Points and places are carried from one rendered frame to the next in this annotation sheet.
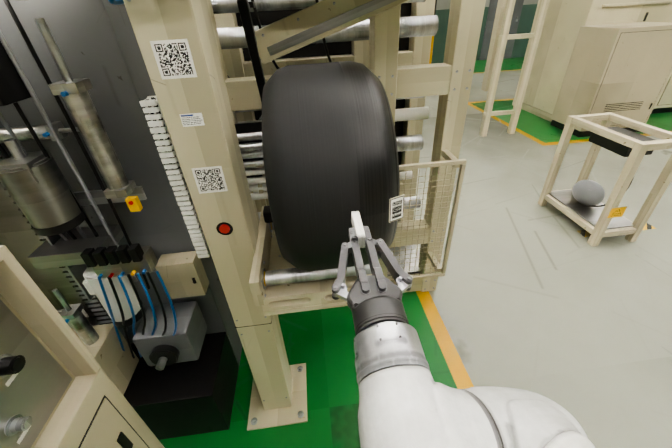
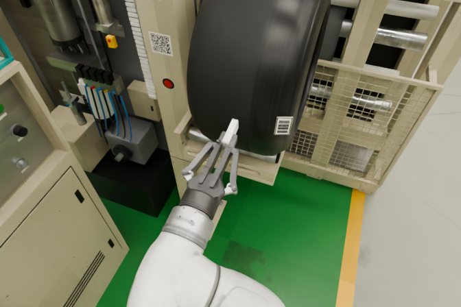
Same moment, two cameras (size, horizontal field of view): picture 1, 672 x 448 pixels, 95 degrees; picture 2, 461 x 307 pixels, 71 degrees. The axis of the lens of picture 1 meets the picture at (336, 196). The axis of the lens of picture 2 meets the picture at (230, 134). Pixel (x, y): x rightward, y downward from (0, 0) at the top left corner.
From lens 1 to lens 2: 33 cm
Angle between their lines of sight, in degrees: 26
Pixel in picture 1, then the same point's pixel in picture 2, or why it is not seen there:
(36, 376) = (34, 140)
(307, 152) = (217, 57)
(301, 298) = not seen: hidden behind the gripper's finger
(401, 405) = (162, 253)
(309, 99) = (237, 7)
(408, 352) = (189, 231)
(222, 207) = (168, 67)
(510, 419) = (227, 294)
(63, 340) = (49, 126)
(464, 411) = (199, 275)
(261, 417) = not seen: hidden behind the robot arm
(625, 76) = not seen: outside the picture
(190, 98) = not seen: outside the picture
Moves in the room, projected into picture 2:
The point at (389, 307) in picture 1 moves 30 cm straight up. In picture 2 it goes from (200, 200) to (184, 77)
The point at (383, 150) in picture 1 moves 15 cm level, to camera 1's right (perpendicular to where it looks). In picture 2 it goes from (282, 75) to (348, 94)
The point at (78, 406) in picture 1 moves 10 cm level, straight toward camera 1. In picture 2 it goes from (53, 166) to (62, 187)
